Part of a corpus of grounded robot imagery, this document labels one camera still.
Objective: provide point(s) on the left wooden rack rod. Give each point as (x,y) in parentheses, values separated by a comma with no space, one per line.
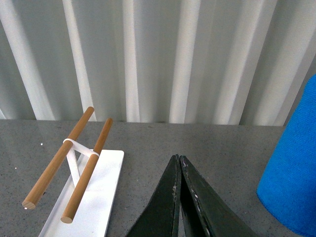
(45,179)

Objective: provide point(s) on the wooden rack rod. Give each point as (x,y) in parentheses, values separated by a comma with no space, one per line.
(75,199)
(45,179)

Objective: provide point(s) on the right wooden rack rod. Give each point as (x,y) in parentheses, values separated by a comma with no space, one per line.
(75,199)

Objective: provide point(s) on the white towel rack base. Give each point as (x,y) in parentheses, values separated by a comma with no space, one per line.
(93,214)

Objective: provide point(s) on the blue microfiber cloth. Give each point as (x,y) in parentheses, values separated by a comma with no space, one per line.
(287,188)

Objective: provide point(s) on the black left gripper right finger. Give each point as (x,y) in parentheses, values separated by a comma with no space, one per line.
(205,214)

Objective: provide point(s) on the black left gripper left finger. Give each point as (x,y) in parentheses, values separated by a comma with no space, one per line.
(160,218)

